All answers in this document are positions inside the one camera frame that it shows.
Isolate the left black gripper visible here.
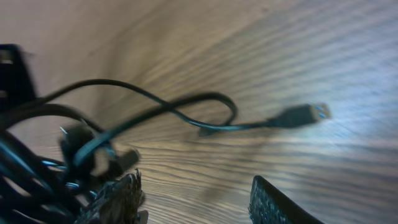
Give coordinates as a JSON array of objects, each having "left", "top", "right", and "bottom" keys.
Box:
[{"left": 1, "top": 44, "right": 37, "bottom": 112}]

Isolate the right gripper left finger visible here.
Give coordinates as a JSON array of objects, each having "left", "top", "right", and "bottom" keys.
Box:
[{"left": 74, "top": 169, "right": 149, "bottom": 224}]

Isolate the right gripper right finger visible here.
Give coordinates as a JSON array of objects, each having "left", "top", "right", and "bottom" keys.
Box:
[{"left": 248, "top": 175, "right": 323, "bottom": 224}]

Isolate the thick black USB cable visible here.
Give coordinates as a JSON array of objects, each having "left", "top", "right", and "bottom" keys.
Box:
[{"left": 0, "top": 91, "right": 332, "bottom": 224}]

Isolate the thin black USB cable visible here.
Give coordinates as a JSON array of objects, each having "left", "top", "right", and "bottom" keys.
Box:
[{"left": 0, "top": 78, "right": 237, "bottom": 138}]

